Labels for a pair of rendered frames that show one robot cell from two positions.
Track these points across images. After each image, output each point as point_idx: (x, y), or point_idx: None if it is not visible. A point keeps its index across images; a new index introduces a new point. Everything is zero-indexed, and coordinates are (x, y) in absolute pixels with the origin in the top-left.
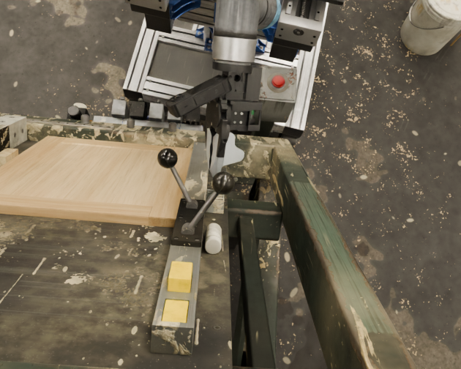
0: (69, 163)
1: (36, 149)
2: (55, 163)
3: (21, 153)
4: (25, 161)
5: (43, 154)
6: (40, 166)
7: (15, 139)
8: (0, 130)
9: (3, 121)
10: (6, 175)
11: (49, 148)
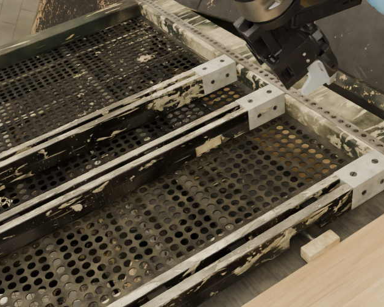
0: (381, 299)
1: (370, 236)
2: (364, 290)
3: (345, 240)
4: (333, 268)
5: (367, 256)
6: (341, 290)
7: (363, 196)
8: (333, 201)
9: (355, 172)
10: (287, 299)
11: None
